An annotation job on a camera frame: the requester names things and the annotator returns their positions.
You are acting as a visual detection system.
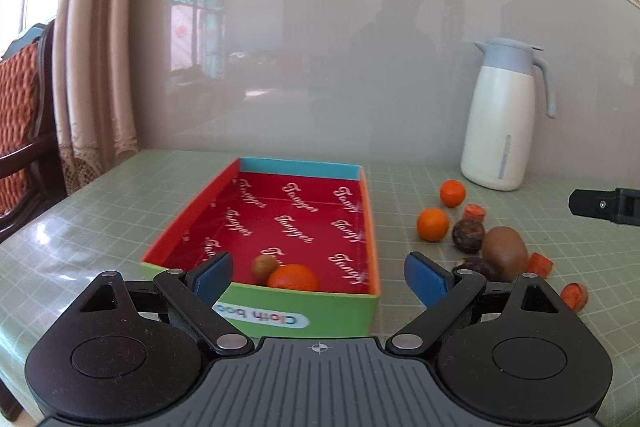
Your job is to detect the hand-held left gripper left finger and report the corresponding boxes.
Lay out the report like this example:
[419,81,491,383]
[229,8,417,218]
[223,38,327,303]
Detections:
[75,251,256,356]

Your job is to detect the dark brown dried fruit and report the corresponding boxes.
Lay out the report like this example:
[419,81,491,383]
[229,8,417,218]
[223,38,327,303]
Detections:
[452,256,501,282]
[452,219,486,253]

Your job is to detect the wooden chair with orange cushion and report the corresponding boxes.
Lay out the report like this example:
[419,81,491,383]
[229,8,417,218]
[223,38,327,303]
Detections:
[0,20,67,244]

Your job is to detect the orange mandarin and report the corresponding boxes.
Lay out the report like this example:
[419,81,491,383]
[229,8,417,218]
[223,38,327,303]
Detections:
[439,179,467,208]
[417,207,450,242]
[267,264,320,292]

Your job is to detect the beige lace curtain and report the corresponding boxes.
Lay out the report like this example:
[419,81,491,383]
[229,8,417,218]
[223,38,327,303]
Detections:
[52,0,140,196]

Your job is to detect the green checked tablecloth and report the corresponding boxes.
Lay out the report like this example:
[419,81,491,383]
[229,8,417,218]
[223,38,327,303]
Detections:
[0,149,640,427]

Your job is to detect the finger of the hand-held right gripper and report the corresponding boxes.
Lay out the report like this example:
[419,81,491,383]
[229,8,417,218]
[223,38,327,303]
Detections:
[568,188,640,226]

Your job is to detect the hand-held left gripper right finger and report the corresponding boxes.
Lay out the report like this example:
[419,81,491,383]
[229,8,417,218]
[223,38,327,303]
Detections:
[385,251,571,356]

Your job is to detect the small brown kiwi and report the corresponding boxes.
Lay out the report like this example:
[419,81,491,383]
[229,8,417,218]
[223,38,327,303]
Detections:
[251,255,280,286]

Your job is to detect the large brown kiwi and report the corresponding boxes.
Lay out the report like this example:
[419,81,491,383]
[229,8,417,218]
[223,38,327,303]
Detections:
[482,227,529,282]

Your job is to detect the colourful cardboard box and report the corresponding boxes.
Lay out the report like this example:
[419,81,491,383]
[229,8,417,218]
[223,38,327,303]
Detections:
[140,157,382,339]

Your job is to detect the white thermos jug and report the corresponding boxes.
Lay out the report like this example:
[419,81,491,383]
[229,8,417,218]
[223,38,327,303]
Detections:
[460,37,557,192]

